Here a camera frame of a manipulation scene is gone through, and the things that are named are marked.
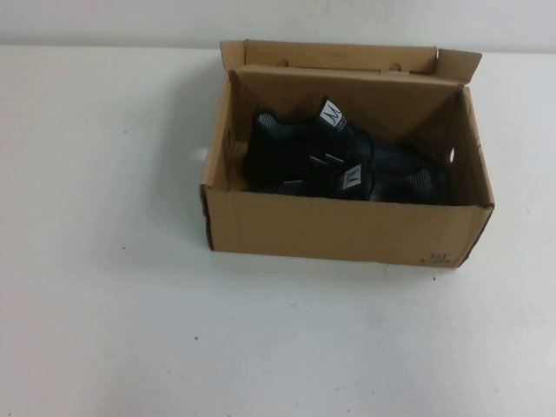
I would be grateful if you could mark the black mesh sneaker white stripes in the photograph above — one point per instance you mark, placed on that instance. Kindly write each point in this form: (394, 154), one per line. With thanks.
(278, 147)
(391, 187)

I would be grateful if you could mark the brown cardboard shoe box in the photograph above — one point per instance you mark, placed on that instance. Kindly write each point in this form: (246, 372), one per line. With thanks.
(326, 230)

